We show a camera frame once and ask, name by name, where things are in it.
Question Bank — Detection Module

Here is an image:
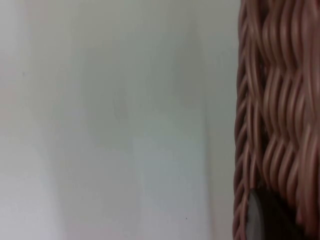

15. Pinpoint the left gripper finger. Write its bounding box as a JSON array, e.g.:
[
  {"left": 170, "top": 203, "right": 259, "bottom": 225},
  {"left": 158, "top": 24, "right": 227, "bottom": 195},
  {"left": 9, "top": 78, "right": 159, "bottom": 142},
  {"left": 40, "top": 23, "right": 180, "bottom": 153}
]
[{"left": 245, "top": 188, "right": 301, "bottom": 240}]

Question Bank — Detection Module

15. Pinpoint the dark brown wicker basket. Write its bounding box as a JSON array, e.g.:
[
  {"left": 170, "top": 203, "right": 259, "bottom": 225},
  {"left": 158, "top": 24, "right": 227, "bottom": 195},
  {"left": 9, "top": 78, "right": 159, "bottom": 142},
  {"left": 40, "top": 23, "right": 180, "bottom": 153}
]
[{"left": 232, "top": 0, "right": 320, "bottom": 240}]

